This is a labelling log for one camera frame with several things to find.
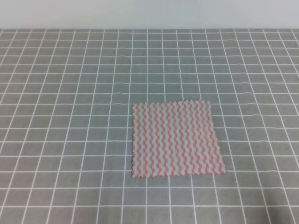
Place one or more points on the pink wavy striped towel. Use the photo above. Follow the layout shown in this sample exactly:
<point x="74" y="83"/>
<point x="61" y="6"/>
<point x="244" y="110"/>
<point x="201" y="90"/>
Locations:
<point x="174" y="138"/>

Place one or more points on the grey checked tablecloth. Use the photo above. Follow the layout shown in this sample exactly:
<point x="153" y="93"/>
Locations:
<point x="65" y="124"/>

